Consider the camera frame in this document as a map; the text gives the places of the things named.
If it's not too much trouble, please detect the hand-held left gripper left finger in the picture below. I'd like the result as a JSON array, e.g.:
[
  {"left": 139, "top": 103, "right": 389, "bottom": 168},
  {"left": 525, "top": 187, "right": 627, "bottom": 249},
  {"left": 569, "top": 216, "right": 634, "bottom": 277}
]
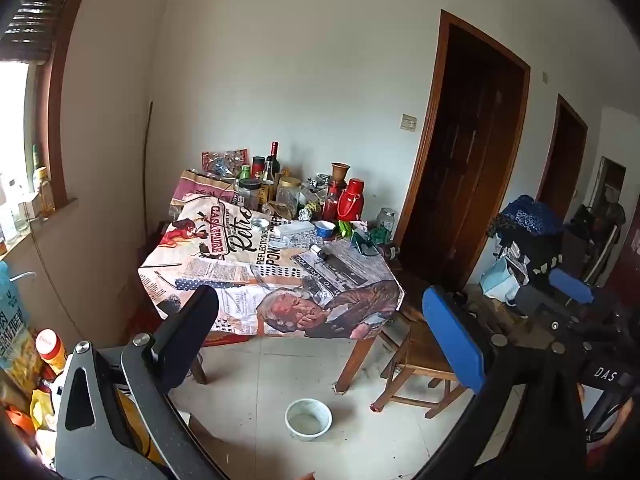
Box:
[{"left": 52, "top": 284, "right": 221, "bottom": 480}]

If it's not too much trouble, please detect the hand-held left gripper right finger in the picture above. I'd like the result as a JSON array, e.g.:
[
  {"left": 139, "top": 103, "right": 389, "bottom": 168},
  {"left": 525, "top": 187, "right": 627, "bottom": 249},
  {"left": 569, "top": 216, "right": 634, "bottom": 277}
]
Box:
[{"left": 422, "top": 285, "right": 588, "bottom": 480}]

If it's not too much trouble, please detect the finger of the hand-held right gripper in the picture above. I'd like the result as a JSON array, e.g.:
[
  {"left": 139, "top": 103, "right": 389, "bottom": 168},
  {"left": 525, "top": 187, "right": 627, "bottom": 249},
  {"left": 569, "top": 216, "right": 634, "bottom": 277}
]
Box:
[
  {"left": 515, "top": 284, "right": 617, "bottom": 347},
  {"left": 547, "top": 267, "right": 610, "bottom": 307}
]

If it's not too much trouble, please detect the white ceramic bowl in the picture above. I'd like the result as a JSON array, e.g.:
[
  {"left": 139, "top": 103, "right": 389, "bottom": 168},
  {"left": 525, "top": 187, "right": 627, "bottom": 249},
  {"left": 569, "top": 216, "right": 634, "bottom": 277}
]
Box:
[{"left": 285, "top": 398, "right": 333, "bottom": 442}]

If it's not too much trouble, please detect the person's right forearm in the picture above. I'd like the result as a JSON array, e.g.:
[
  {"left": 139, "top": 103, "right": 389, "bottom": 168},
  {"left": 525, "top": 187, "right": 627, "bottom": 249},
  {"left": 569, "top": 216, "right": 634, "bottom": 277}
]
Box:
[{"left": 612, "top": 392, "right": 640, "bottom": 441}]

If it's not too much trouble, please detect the wooden stool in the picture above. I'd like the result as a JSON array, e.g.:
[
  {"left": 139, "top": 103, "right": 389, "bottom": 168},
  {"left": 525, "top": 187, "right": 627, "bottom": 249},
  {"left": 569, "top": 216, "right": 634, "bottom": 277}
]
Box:
[{"left": 371, "top": 305, "right": 468, "bottom": 420}]

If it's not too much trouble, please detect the light blue plastic bag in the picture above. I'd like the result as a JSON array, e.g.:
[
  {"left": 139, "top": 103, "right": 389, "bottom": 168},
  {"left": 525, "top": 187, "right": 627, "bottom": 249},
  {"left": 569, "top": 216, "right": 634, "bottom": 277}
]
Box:
[{"left": 480, "top": 257, "right": 523, "bottom": 307}]

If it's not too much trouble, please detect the black clothes pile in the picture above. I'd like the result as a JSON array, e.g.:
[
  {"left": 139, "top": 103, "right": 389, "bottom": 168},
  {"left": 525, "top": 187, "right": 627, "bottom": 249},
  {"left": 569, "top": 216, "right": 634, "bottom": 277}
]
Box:
[{"left": 492, "top": 227, "right": 568, "bottom": 291}]

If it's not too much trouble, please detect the printed tablecloth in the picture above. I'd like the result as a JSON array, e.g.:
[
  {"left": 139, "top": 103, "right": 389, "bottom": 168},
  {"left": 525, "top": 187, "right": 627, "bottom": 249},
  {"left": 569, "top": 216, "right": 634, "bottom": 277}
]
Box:
[{"left": 137, "top": 167, "right": 406, "bottom": 338}]

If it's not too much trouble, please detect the dark wooden door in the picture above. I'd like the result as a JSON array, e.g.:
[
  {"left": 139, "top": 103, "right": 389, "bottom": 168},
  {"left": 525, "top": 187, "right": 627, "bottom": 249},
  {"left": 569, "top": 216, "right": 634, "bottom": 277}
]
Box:
[
  {"left": 536, "top": 94, "right": 588, "bottom": 221},
  {"left": 392, "top": 9, "right": 531, "bottom": 293}
]

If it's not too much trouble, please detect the red-lid yellow jar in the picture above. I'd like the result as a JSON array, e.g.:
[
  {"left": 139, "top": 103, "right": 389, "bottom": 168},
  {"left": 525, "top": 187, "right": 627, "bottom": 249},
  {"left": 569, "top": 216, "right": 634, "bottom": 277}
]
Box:
[{"left": 34, "top": 328, "right": 68, "bottom": 376}]

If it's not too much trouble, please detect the pink paper bag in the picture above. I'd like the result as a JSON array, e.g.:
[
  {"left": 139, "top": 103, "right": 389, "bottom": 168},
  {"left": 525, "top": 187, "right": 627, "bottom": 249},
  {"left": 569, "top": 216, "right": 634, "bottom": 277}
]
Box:
[{"left": 170, "top": 169, "right": 238, "bottom": 208}]

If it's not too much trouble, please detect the black-lid plastic jar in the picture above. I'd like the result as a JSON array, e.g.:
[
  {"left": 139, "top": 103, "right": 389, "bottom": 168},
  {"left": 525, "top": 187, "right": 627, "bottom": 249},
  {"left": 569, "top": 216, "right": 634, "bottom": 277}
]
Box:
[{"left": 236, "top": 178, "right": 262, "bottom": 211}]

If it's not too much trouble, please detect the yellow packet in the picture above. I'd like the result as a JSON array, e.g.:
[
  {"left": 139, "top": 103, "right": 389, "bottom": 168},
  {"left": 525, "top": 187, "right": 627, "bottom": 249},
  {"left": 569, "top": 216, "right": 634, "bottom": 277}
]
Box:
[{"left": 30, "top": 387, "right": 56, "bottom": 431}]

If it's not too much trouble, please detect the red thermos flask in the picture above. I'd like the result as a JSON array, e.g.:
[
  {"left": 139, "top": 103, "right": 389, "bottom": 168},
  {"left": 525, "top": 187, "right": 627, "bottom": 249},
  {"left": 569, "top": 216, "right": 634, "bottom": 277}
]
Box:
[{"left": 337, "top": 178, "right": 365, "bottom": 222}]

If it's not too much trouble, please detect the yellow-lid plastic jar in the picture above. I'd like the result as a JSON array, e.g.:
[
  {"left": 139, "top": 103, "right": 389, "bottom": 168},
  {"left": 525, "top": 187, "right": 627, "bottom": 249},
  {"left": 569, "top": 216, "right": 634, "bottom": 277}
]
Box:
[{"left": 276, "top": 176, "right": 302, "bottom": 216}]

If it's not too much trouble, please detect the clear bottle yellow label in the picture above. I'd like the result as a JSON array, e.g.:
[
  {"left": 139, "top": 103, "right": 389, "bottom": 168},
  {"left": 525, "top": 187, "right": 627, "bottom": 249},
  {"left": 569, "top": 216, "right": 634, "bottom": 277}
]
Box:
[{"left": 261, "top": 156, "right": 277, "bottom": 206}]

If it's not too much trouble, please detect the red snack bag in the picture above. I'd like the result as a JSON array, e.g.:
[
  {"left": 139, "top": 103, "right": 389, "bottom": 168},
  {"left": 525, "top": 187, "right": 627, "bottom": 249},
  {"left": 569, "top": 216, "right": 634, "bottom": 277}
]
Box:
[{"left": 201, "top": 148, "right": 249, "bottom": 177}]

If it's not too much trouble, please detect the thin wooden stick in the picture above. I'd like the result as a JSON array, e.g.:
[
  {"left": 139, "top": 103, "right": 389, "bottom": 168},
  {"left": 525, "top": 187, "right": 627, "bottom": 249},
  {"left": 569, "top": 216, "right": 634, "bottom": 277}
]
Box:
[{"left": 142, "top": 101, "right": 154, "bottom": 241}]

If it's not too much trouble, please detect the blue printed bag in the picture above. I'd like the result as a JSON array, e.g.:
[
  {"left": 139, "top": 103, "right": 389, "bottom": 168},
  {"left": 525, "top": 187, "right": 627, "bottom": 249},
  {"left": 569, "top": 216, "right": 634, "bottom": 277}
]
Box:
[{"left": 0, "top": 260, "right": 31, "bottom": 371}]

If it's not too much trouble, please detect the red sauce bottle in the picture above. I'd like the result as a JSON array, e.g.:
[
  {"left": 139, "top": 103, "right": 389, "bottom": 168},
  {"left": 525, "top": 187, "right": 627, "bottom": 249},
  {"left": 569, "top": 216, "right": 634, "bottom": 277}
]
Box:
[{"left": 322, "top": 183, "right": 341, "bottom": 221}]

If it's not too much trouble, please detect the yellow oil bottle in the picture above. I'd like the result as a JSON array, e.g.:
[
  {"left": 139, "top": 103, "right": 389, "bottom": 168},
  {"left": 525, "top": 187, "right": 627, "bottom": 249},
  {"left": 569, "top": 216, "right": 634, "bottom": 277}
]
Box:
[{"left": 34, "top": 167, "right": 56, "bottom": 216}]

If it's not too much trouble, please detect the bamboo window blind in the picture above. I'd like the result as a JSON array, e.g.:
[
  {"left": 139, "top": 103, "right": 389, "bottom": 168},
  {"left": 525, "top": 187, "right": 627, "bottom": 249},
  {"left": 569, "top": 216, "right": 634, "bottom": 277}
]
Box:
[{"left": 2, "top": 0, "right": 98, "bottom": 63}]

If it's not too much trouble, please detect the wooden window frame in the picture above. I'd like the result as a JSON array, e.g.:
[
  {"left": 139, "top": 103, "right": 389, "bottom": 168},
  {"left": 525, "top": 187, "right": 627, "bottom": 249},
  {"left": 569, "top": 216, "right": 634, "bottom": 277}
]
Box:
[{"left": 35, "top": 0, "right": 101, "bottom": 211}]

